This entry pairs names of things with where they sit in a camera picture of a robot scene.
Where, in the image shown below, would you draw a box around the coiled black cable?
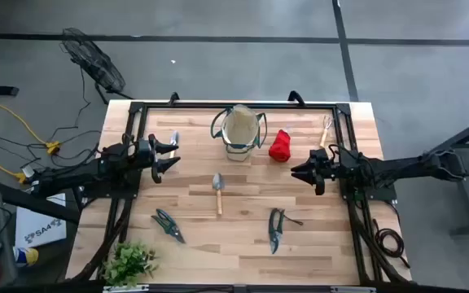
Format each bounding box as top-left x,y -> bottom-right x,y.
371,218 -> 411,269

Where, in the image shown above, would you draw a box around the green pruning shears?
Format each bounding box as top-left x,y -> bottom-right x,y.
151,208 -> 186,245

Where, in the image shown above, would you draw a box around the red gardening gloves bundle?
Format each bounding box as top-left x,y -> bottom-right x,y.
268,129 -> 292,163

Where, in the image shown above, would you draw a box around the beige green-trimmed gardening bag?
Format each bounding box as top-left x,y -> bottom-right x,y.
210,103 -> 268,163

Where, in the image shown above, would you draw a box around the green artificial plant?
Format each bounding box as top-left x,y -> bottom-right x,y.
102,240 -> 160,288

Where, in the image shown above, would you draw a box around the white printed box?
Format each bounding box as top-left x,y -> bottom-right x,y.
14,193 -> 68,249

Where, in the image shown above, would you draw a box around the black floor fan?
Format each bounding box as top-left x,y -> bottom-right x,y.
59,27 -> 134,105

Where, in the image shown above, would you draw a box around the black aluminium table frame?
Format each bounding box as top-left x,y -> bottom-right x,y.
69,100 -> 413,286

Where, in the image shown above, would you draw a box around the silver edge bracket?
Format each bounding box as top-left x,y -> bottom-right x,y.
103,284 -> 150,293
331,286 -> 377,293

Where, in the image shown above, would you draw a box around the narrow trowel with wooden handle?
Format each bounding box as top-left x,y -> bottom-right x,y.
168,130 -> 181,160

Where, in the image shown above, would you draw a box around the black fan power cable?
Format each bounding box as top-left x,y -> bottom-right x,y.
49,67 -> 102,142

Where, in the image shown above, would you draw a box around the yellow and blue object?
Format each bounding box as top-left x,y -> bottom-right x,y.
12,246 -> 40,269

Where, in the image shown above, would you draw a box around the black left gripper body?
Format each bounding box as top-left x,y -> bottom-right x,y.
136,138 -> 156,171

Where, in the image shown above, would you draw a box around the dark pruning shears with strap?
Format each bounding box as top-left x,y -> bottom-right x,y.
268,208 -> 304,255

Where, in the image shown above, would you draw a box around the wide trowel with wooden handle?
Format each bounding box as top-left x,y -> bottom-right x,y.
212,173 -> 226,216

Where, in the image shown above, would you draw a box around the yellow extension cord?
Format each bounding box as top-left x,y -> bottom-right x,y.
0,79 -> 63,184

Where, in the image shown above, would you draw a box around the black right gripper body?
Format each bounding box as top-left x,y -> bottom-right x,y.
322,149 -> 344,180

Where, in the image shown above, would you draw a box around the hand rake with wooden handle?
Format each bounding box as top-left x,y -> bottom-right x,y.
318,116 -> 334,150

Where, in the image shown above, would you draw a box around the grey metal stand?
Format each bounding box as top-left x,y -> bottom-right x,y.
423,112 -> 469,237

